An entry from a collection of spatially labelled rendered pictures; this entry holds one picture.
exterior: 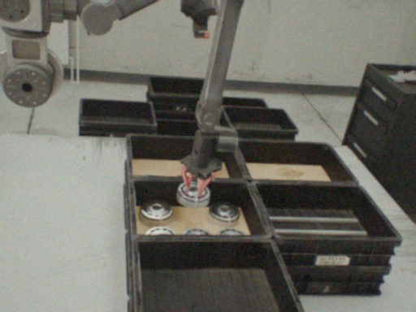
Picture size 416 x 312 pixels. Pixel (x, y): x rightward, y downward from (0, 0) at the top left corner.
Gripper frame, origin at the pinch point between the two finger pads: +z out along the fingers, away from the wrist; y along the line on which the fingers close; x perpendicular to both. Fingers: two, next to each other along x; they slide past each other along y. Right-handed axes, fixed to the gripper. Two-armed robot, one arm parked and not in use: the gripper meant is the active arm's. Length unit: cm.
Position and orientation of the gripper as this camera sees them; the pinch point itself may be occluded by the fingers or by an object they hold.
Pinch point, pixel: (194, 188)
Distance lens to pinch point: 164.1
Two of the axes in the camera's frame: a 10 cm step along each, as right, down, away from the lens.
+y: -7.9, -4.2, 4.6
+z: -1.7, 8.6, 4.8
